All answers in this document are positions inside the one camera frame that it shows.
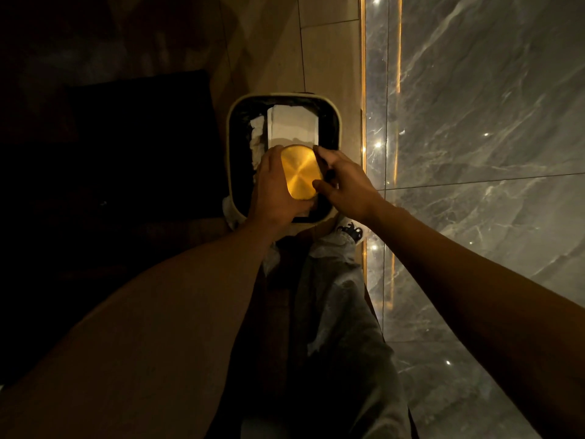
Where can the person's left hand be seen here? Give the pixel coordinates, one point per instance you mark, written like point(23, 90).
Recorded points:
point(267, 196)

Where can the person's right hand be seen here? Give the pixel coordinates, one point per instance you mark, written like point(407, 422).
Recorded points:
point(352, 191)

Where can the person's right thumb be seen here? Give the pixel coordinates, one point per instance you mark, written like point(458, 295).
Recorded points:
point(323, 187)

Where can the person's left thumb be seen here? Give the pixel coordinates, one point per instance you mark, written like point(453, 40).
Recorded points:
point(302, 205)

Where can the round gold metal container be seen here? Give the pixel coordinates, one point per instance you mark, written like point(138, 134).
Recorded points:
point(300, 171)

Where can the person's left forearm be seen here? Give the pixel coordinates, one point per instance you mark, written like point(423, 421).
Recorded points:
point(151, 333)

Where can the person's right forearm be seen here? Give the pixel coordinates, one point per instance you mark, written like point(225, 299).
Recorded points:
point(480, 310)

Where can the white shoe with black laces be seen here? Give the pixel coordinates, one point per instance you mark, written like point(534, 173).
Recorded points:
point(351, 230)

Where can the white folded paper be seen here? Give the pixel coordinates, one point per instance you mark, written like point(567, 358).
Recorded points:
point(292, 125)

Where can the crumpled white tissue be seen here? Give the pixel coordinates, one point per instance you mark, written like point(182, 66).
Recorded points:
point(258, 141)

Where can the cream rimmed trash bin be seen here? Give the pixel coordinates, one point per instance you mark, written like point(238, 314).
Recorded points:
point(237, 146)

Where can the warm light strip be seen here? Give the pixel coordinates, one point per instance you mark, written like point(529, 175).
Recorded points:
point(363, 86)

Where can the grey trousers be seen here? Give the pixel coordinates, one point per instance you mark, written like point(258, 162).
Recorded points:
point(342, 342)

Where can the black cabinet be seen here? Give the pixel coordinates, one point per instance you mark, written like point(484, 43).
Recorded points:
point(146, 146)

